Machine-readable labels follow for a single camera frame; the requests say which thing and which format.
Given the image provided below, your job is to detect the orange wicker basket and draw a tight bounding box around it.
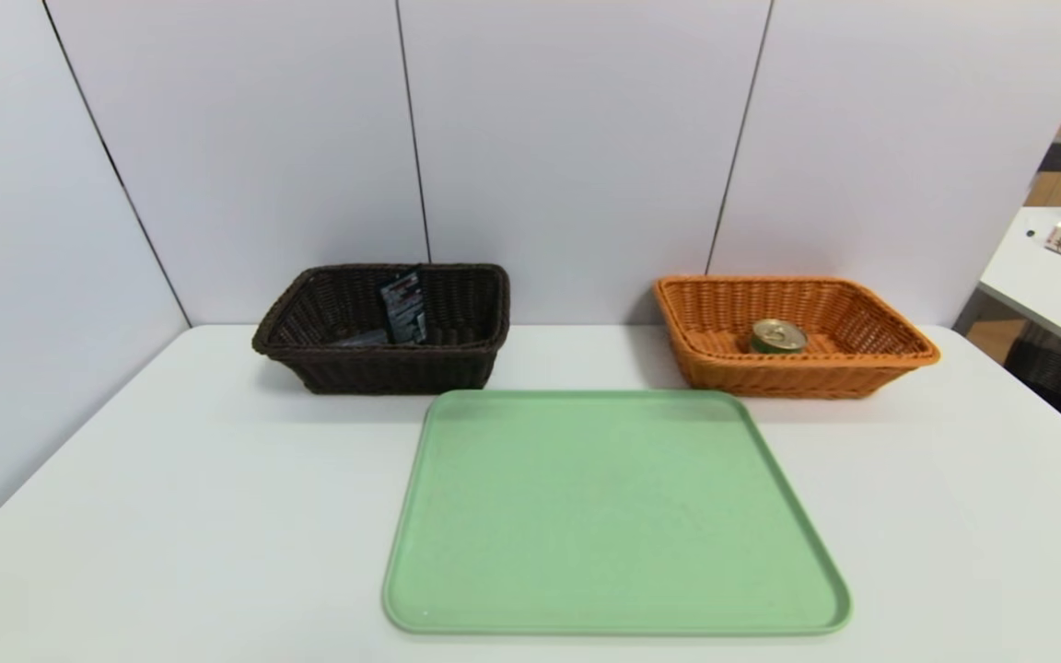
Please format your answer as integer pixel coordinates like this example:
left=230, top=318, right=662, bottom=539
left=652, top=275, right=941, bottom=400

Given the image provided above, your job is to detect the dark brown wicker basket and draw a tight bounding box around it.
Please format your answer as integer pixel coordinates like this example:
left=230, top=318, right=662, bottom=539
left=251, top=263, right=511, bottom=396

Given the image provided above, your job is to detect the black cosmetic tube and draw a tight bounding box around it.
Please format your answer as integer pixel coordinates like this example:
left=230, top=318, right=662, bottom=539
left=379, top=266, right=428, bottom=346

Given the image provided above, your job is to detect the white side table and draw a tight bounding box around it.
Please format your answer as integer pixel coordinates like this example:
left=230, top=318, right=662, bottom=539
left=979, top=206, right=1061, bottom=362

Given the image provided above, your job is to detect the light green plastic tray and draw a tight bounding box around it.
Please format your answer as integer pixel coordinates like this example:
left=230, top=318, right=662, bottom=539
left=381, top=389, right=853, bottom=637

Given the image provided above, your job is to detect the grey translucent slim plastic case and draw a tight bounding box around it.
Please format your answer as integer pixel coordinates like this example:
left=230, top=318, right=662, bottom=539
left=328, top=327, right=393, bottom=349

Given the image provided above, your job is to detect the gold lid green label can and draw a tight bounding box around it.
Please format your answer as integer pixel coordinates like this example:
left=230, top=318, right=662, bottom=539
left=749, top=319, right=809, bottom=356

